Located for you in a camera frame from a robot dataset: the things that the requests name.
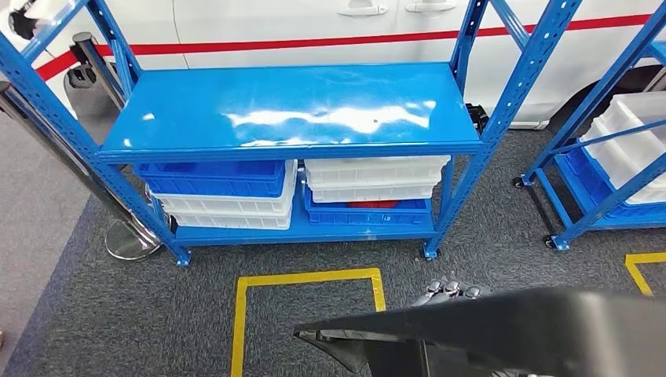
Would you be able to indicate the black capped stanchion post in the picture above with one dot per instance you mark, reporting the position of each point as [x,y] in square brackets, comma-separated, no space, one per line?
[83,44]

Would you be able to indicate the black ribbed block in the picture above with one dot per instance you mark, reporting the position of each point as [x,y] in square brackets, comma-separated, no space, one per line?
[476,117]

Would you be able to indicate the chrome base stanchion post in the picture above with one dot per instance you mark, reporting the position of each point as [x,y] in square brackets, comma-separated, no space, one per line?
[130,244]

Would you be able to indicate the red item in bin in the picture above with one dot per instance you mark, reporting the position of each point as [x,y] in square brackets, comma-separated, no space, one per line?
[372,205]

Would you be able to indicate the white plastic bin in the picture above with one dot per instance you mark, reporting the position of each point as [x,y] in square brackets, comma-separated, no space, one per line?
[229,222]
[223,205]
[374,193]
[374,170]
[640,109]
[614,161]

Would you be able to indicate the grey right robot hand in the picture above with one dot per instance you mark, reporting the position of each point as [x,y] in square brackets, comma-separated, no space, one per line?
[450,291]

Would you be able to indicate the blue metal shelf rack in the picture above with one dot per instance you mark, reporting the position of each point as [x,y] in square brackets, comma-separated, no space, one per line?
[561,242]
[208,104]

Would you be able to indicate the red stanchion belt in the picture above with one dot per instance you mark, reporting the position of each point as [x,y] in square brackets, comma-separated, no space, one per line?
[52,65]

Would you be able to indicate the black plastic panel part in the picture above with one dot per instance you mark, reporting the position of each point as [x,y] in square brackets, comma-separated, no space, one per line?
[520,333]

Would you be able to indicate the blue plastic bin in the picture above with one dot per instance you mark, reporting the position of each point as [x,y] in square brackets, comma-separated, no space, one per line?
[208,179]
[577,172]
[364,216]

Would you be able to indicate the white car with red stripe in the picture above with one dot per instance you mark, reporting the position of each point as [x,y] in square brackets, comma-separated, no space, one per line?
[312,21]

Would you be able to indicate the black rack caster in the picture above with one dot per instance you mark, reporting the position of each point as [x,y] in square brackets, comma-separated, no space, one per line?
[549,241]
[518,182]

